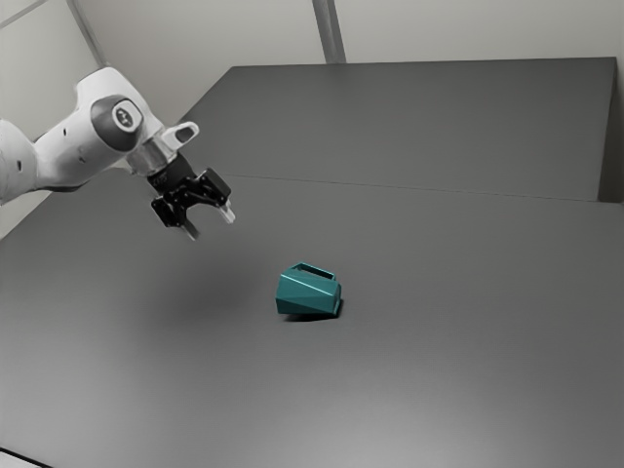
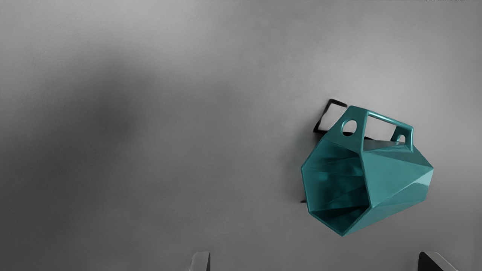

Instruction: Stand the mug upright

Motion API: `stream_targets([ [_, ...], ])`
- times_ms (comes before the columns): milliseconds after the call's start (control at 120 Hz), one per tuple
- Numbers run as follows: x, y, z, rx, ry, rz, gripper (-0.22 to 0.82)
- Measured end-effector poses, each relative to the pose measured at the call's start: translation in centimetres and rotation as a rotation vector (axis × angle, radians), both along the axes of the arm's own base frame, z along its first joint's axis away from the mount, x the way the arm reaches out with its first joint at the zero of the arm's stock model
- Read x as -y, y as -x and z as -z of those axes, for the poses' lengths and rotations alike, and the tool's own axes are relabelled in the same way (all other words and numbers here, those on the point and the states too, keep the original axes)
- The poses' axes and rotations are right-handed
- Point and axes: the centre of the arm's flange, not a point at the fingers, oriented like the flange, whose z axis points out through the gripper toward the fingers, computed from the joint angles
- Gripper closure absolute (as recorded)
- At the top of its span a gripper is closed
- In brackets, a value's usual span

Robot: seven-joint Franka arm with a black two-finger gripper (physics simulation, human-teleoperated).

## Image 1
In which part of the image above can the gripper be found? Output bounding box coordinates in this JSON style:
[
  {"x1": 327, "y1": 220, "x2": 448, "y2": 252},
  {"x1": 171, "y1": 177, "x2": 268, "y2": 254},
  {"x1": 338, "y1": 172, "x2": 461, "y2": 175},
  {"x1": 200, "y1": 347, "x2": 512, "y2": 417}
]
[{"x1": 146, "y1": 154, "x2": 239, "y2": 242}]

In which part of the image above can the teal faceted mug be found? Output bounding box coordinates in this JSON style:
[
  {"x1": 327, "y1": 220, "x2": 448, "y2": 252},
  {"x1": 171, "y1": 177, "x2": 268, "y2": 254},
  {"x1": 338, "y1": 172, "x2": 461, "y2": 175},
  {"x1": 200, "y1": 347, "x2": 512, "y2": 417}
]
[{"x1": 275, "y1": 262, "x2": 343, "y2": 318}]

